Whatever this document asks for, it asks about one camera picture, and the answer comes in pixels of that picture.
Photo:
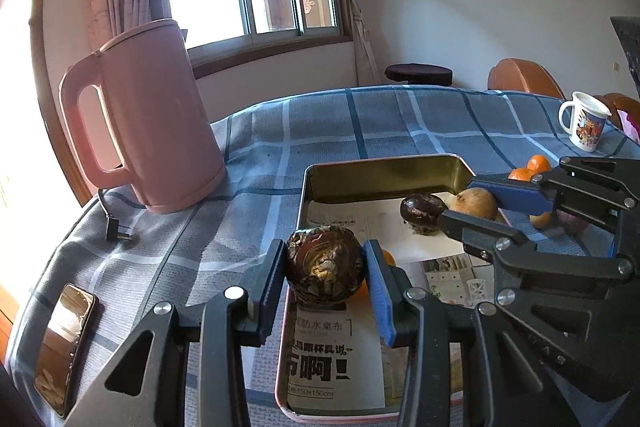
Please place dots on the brown longan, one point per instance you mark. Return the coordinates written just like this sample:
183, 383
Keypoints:
541, 221
476, 202

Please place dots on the dark chestnut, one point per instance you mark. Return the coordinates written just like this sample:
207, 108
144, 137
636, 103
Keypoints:
421, 212

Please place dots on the black round stool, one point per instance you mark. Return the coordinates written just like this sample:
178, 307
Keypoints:
414, 73

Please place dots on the smooth orange kumquat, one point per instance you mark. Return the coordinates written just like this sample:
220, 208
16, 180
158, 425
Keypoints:
372, 289

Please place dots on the large orange mandarin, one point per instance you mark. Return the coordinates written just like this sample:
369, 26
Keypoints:
521, 174

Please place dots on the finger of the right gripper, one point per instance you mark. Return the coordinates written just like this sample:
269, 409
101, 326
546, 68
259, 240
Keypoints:
597, 190
511, 252

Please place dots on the blue plaid tablecloth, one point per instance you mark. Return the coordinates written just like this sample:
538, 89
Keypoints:
196, 322

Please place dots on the brown leather armchair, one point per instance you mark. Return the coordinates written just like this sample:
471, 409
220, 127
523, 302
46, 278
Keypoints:
515, 74

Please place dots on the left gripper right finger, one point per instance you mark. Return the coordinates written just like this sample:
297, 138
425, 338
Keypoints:
413, 318

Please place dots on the pink electric kettle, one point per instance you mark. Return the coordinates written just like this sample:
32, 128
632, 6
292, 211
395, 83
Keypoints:
155, 115

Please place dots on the black smartphone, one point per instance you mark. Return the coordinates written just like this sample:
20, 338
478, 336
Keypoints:
61, 345

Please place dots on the brown leather sofa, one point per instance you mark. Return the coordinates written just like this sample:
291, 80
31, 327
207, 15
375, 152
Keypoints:
618, 103

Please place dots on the black kettle power plug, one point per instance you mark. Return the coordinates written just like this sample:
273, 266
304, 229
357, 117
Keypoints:
114, 231

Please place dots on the small orange mandarin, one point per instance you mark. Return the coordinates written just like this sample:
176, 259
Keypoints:
538, 164

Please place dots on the white cartoon mug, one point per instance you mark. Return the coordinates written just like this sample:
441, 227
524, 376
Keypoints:
583, 118

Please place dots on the pink floral cushion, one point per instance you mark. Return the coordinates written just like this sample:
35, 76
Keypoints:
628, 123

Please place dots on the purple passion fruit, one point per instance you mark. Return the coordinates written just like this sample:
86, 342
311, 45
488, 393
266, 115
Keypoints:
571, 224

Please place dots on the pink metal tin box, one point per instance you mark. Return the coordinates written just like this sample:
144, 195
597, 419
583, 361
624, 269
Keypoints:
443, 175

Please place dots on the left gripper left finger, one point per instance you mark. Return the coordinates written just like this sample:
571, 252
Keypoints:
240, 316

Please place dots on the dark chestnut shell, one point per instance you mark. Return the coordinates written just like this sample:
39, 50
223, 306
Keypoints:
325, 266

